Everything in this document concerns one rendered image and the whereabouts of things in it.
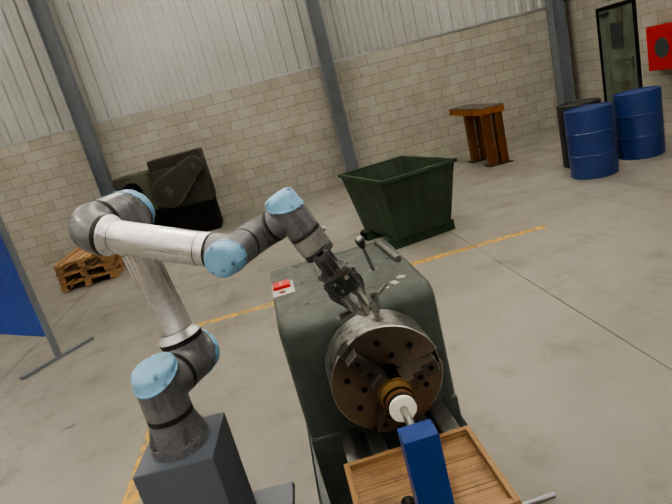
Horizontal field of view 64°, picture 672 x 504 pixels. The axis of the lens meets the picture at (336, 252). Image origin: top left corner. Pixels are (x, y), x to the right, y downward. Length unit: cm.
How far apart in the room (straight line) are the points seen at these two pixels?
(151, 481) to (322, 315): 62
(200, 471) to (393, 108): 1051
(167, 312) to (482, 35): 1117
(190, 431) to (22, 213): 1103
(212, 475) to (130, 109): 1043
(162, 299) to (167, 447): 36
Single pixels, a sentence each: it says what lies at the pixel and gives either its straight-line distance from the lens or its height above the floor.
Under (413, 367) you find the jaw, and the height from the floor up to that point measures 111.
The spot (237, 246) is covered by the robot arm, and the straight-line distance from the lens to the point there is 110.
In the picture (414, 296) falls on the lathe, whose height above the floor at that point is 122.
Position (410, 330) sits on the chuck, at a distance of 146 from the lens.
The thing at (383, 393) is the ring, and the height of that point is 111.
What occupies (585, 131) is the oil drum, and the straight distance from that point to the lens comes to 757.
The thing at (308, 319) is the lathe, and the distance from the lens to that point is 158.
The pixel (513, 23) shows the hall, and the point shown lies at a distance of 1249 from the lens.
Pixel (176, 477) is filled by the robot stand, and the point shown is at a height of 107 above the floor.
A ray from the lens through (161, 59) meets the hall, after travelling 1141.
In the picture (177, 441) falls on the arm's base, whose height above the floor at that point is 114.
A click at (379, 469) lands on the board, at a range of 153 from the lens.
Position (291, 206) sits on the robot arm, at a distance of 115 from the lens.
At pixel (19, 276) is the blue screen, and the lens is 602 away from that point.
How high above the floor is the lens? 184
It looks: 16 degrees down
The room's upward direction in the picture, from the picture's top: 15 degrees counter-clockwise
